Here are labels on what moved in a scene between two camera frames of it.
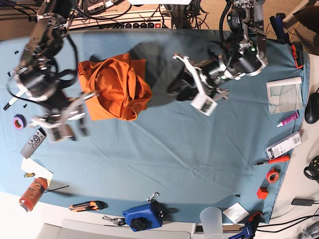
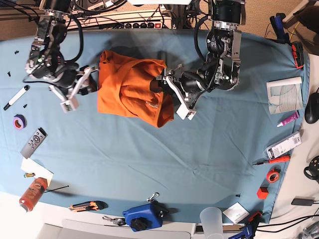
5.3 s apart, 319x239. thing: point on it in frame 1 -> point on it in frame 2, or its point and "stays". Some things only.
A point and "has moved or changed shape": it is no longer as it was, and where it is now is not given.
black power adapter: x=302 y=201 stays
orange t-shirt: x=122 y=84 has moved or changed shape
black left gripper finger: x=182 y=88 -> x=156 y=85
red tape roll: x=273 y=174 stays
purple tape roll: x=19 y=122 stays
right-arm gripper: x=60 y=123 -> x=70 y=104
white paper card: x=29 y=166 stays
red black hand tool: x=297 y=51 stays
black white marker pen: x=12 y=101 stays
